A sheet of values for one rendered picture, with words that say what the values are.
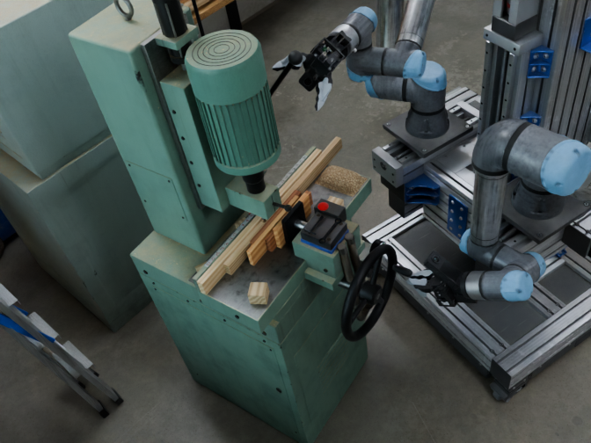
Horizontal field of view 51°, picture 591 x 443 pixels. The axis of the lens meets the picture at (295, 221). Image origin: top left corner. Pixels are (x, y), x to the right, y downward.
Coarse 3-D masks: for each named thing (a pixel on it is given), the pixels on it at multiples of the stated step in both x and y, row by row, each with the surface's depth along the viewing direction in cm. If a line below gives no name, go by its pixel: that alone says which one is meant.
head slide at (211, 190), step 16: (176, 80) 148; (176, 96) 148; (192, 96) 148; (176, 112) 153; (192, 112) 150; (176, 128) 158; (192, 128) 154; (192, 144) 159; (208, 144) 160; (192, 160) 165; (208, 160) 162; (208, 176) 165; (224, 176) 170; (208, 192) 172; (224, 192) 172; (224, 208) 175
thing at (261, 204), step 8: (240, 176) 174; (232, 184) 172; (240, 184) 172; (232, 192) 171; (240, 192) 169; (248, 192) 169; (264, 192) 168; (272, 192) 168; (232, 200) 174; (240, 200) 172; (248, 200) 169; (256, 200) 167; (264, 200) 166; (272, 200) 169; (280, 200) 172; (240, 208) 175; (248, 208) 172; (256, 208) 170; (264, 208) 167; (272, 208) 170; (264, 216) 170
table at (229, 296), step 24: (312, 192) 190; (336, 192) 189; (360, 192) 188; (264, 264) 173; (288, 264) 172; (216, 288) 169; (240, 288) 168; (288, 288) 169; (240, 312) 163; (264, 312) 162
